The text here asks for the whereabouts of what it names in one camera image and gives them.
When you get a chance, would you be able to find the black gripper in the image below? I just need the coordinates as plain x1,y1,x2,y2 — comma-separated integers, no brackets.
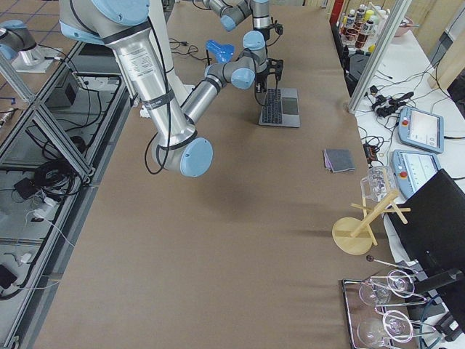
254,71,269,93
264,25,273,40

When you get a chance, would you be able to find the grey laptop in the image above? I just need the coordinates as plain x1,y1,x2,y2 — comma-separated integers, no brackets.
258,88,301,128

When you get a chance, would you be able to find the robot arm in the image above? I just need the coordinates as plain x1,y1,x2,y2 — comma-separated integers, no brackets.
201,0,272,41
59,1,270,177

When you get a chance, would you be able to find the blue desk lamp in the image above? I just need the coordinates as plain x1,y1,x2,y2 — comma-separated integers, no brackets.
205,39,235,63

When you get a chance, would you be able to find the folded grey cloth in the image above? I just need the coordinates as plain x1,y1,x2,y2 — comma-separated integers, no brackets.
323,148,355,173

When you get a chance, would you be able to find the clear glass mug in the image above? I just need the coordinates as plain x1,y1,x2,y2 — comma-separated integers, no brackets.
360,166,397,202

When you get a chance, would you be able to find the far blue teach pendant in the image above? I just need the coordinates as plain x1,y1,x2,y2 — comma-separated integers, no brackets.
398,107,445,154

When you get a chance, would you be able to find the blue teach pendant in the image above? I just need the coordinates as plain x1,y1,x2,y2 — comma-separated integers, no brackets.
391,150,441,198
398,107,445,154

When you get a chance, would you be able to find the near blue teach pendant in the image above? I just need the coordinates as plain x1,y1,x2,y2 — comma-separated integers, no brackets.
391,150,441,198

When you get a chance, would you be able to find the wooden cup stand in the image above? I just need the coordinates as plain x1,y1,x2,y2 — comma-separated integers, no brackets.
332,189,411,255

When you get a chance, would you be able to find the black office chair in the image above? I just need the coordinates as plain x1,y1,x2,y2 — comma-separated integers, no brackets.
387,169,464,329

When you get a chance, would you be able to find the wine glass far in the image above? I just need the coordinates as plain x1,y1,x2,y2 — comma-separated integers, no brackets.
359,269,426,307

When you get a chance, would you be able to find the wine glass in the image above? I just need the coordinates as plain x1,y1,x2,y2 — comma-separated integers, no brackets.
356,308,439,346
359,269,426,307

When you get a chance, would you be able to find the wine glass near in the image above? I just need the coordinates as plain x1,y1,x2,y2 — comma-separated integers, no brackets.
356,308,439,346

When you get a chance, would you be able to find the black lamp power cable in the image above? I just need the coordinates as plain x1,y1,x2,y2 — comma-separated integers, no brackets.
169,36,208,63

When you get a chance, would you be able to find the copper wire basket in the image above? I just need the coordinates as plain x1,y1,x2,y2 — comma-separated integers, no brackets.
341,14,374,49

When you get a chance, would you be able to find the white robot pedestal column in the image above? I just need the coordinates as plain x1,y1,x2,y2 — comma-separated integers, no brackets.
149,0,194,104

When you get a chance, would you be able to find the aluminium frame post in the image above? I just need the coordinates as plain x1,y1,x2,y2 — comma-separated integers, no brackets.
347,0,412,115

